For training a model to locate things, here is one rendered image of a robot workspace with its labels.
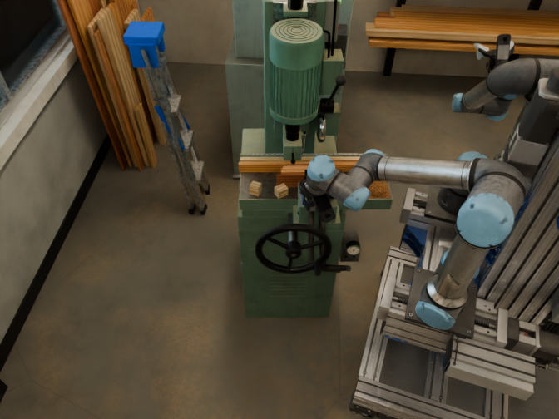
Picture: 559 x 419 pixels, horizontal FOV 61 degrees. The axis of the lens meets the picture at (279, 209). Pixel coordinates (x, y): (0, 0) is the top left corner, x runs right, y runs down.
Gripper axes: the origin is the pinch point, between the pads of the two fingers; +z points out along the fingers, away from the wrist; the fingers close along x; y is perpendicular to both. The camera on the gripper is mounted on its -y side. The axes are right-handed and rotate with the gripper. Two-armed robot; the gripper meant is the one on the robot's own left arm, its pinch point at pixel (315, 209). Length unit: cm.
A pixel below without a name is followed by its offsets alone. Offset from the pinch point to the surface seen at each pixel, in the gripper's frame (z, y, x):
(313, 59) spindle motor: -30, 37, -16
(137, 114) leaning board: 104, 129, 48
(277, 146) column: 32, 41, -5
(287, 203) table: 17.0, 11.3, 5.2
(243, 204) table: 17.6, 18.5, 20.9
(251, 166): 18.7, 32.1, 10.9
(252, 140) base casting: 44, 54, 2
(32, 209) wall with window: 79, 85, 117
